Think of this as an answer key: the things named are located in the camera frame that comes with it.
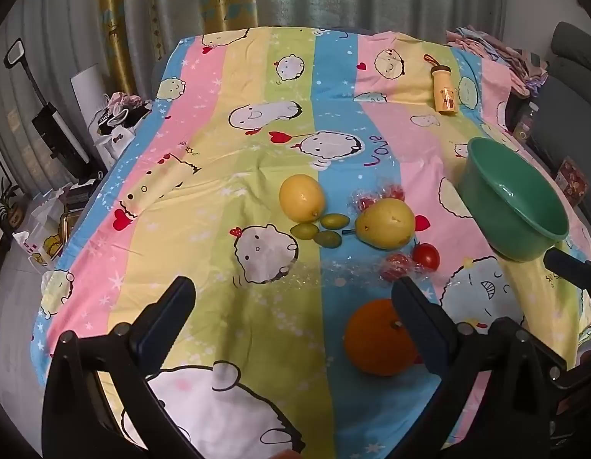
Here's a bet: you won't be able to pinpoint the bare red tomato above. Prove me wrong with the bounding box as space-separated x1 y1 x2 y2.
413 243 441 271

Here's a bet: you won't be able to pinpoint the white board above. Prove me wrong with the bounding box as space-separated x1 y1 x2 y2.
70 63 115 121

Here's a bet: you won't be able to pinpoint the black upright vacuum cleaner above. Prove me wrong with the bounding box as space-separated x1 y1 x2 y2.
5 38 88 179

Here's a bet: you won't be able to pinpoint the clear plastic drink bottle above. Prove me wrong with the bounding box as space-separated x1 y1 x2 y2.
514 100 541 143

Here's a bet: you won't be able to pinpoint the grey sofa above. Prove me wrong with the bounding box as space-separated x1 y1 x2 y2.
506 21 591 230

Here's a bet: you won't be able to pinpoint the pile of folded clothes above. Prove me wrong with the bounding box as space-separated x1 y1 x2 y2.
446 26 550 96

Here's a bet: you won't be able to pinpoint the potted plant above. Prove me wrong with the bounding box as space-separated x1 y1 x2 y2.
0 177 24 241

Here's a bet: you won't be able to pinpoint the striped cartoon-print bedsheet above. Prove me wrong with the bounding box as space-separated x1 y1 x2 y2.
34 26 591 459

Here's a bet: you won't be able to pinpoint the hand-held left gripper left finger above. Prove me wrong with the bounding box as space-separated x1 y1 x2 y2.
42 276 197 459

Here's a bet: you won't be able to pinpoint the gold patterned curtain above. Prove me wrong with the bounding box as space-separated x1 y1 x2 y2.
97 0 259 99

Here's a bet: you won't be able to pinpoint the white and black bag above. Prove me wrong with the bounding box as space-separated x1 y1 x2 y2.
91 92 150 166

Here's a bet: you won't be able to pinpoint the plastic-wrapped red tomatoes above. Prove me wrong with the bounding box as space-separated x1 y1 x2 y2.
379 251 421 283
350 179 406 216

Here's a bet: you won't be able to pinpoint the clear box of nuts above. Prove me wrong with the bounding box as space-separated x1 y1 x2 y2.
556 157 589 202

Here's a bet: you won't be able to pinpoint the yellow-green pear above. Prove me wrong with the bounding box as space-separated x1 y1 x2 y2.
342 198 416 249

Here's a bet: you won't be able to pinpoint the yellow bear-print bottle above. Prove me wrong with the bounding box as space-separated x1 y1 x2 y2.
424 54 461 116

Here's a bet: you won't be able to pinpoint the orange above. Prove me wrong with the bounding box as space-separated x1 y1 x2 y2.
343 299 421 376

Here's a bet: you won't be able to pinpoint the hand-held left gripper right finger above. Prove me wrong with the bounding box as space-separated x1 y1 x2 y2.
391 276 571 459

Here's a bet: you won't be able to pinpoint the white paper bag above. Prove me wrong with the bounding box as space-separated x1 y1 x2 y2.
13 191 78 271

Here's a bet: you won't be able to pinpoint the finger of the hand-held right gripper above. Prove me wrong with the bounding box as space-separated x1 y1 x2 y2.
543 247 591 298

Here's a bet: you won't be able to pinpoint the green plastic bowl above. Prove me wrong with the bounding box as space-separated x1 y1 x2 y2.
457 137 570 263

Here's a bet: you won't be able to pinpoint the yellow lemon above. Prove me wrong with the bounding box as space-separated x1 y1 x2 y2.
279 174 326 223

